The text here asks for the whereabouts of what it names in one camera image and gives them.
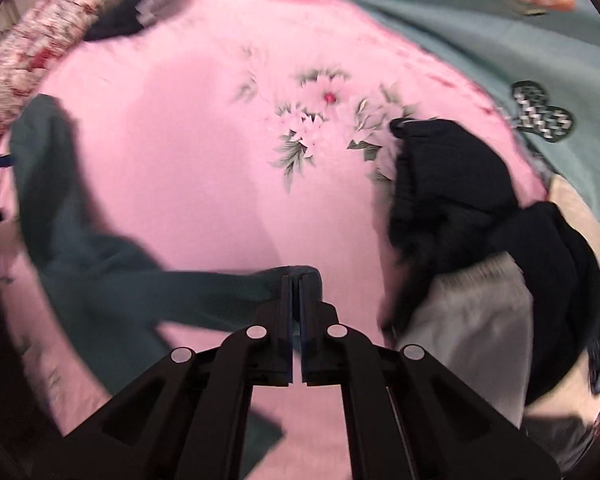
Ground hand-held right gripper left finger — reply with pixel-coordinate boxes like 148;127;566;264
30;274;295;480

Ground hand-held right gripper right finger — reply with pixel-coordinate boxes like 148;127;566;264
295;272;563;480

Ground dark teal pants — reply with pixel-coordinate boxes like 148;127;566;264
9;94;323;478

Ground red floral pillow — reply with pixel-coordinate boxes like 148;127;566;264
0;0;146;156

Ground navy and grey garment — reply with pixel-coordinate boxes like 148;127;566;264
82;0;183;43

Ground pink floral blanket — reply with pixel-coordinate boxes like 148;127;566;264
0;0;551;480

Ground black knit garment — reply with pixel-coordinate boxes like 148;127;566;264
377;117;600;406

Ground green printed bed sheet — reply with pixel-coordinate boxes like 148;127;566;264
200;0;600;241

